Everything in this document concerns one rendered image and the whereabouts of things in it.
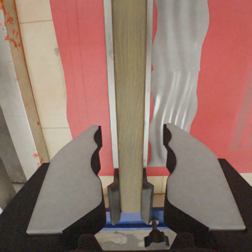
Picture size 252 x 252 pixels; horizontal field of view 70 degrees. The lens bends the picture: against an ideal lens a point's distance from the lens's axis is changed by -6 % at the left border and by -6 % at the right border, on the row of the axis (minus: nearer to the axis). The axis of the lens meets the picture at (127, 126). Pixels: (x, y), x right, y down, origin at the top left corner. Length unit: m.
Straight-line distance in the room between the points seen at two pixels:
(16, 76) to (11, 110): 0.05
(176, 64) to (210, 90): 0.07
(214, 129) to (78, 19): 0.27
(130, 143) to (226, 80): 0.19
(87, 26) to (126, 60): 0.12
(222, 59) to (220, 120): 0.10
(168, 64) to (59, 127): 0.20
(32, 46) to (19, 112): 0.10
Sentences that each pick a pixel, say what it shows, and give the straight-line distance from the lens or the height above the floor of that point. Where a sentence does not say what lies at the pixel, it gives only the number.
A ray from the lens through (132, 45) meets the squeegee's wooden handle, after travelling 0.18.
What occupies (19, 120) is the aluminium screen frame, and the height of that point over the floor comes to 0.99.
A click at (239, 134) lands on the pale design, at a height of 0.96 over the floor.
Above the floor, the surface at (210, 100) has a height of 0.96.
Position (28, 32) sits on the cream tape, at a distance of 0.31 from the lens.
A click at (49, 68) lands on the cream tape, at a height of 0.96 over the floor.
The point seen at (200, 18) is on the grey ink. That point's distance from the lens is 0.29.
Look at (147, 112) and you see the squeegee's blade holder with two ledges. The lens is 0.26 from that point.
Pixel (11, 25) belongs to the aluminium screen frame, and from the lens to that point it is 0.30.
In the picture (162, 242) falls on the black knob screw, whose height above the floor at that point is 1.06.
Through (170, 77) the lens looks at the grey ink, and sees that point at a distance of 0.29.
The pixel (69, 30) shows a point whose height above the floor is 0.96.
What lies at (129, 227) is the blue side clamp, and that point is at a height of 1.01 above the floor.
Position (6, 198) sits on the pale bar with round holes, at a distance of 0.42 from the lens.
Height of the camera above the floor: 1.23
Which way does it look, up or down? 61 degrees down
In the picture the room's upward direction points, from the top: 179 degrees clockwise
